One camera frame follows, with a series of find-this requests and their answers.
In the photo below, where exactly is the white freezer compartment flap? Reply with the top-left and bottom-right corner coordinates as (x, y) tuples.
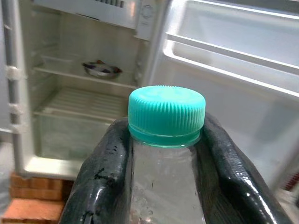
(32, 0), (141, 30)

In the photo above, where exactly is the red brick stack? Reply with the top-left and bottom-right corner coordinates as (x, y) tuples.
(2, 172), (79, 224)

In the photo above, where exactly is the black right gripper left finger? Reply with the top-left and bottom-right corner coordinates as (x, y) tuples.
(58, 117), (134, 224)

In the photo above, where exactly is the white fridge door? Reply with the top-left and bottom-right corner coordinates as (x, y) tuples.
(149, 0), (299, 194)

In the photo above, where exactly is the grey wall pipe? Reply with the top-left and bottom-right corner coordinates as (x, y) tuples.
(1, 0), (23, 140)

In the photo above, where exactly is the metal bowl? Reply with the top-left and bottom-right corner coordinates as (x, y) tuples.
(81, 59), (122, 80)

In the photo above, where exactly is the ribbed white crisper cover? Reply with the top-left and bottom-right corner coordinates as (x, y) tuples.
(32, 86), (131, 122)

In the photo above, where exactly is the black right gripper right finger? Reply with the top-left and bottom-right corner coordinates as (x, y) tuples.
(194, 113), (290, 224)

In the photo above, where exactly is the white fridge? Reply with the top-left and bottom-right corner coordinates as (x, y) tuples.
(0, 0), (169, 182)

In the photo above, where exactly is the clear crisper drawer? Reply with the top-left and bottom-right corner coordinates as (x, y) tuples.
(34, 112), (131, 159)

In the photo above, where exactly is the white fridge shelf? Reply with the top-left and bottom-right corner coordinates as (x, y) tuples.
(34, 66), (138, 89)

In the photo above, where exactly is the clear bottle with teal cap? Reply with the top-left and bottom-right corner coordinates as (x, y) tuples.
(126, 85), (207, 224)

